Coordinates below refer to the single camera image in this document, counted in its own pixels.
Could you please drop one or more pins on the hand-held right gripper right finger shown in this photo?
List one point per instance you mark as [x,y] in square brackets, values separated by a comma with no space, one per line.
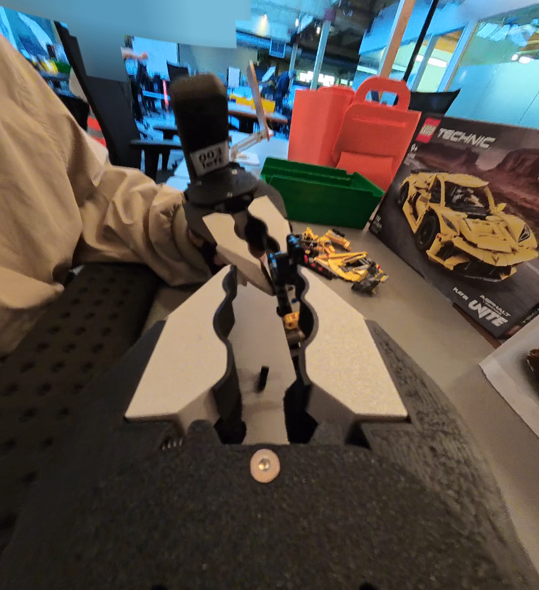
[352,368]

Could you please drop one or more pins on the small black toy pin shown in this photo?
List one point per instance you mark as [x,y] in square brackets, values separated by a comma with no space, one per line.
[262,379]

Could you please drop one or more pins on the grey instruction booklet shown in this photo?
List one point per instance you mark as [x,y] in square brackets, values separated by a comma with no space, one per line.
[518,382]

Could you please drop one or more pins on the wooden stand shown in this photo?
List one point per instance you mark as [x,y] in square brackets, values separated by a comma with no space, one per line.
[258,110]

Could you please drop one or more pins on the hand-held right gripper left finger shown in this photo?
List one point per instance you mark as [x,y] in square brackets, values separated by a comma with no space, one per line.
[182,368]

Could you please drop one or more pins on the person's left forearm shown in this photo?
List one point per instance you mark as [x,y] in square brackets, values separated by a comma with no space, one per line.
[149,230]

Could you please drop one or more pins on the orange plastic carry case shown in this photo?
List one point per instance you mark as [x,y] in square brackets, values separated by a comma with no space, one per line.
[343,129]

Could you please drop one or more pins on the grey desk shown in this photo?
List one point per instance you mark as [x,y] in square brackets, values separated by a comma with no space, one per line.
[412,322]

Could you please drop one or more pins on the toy car box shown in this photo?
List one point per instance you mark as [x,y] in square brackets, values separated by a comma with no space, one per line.
[472,221]

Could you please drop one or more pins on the wooden post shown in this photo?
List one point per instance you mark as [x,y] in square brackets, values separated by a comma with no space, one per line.
[397,37]

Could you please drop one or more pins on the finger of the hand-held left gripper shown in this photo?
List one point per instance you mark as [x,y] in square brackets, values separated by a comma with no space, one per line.
[274,221]
[237,253]

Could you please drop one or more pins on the toy brick chassis assembly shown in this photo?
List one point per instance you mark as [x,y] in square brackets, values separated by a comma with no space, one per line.
[287,272]

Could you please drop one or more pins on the pile of yellow toy bricks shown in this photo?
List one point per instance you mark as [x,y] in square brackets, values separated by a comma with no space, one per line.
[343,262]

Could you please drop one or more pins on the black stand with disc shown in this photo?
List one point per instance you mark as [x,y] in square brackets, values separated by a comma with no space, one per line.
[421,41]

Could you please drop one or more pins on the green plastic bin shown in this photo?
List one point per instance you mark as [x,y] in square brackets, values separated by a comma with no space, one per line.
[320,193]

